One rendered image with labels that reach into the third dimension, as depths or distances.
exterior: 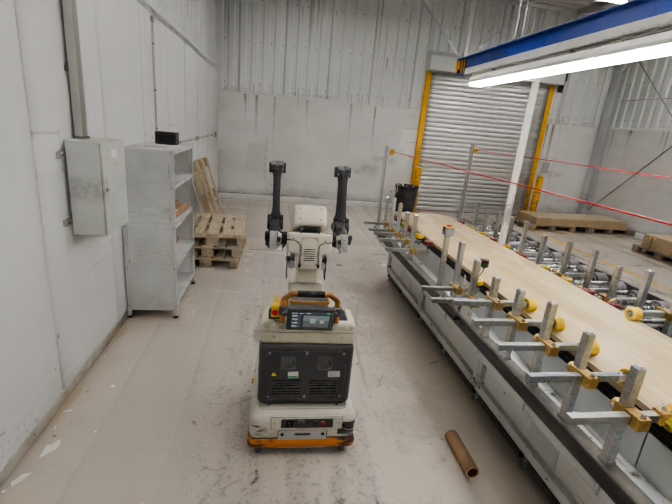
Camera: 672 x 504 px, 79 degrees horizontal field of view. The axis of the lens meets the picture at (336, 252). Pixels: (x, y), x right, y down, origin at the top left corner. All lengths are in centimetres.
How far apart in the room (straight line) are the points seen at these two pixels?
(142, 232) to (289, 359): 208
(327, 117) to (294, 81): 108
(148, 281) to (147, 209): 67
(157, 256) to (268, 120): 654
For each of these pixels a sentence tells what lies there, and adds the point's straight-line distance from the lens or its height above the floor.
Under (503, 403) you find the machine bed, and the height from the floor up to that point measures 21.
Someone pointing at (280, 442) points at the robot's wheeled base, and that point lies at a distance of 263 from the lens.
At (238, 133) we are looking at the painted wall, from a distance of 1009.
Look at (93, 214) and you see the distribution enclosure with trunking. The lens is 308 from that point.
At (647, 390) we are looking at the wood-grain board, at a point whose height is 90.
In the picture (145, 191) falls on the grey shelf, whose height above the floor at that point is 120.
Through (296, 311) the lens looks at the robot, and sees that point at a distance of 217.
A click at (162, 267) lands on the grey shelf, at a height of 51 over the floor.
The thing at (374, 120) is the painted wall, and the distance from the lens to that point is 1032.
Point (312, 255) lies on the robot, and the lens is 250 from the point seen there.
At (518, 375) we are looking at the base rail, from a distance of 245.
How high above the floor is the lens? 187
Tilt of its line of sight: 17 degrees down
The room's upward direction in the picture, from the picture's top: 5 degrees clockwise
